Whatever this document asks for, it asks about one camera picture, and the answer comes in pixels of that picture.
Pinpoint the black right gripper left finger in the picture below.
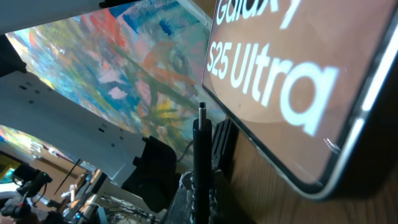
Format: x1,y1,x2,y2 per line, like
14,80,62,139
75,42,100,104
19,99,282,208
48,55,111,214
162,169,194,224

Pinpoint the colourful abstract painting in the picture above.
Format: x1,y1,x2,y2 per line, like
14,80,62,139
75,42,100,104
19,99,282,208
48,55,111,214
1,1,224,166

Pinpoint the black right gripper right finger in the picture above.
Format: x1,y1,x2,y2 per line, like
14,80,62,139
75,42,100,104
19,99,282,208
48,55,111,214
211,119,239,223

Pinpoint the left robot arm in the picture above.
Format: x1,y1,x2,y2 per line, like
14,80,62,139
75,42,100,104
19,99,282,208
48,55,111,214
1,71,178,213

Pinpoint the black USB charging cable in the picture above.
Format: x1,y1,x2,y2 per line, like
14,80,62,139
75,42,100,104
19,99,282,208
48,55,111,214
192,101,213,224

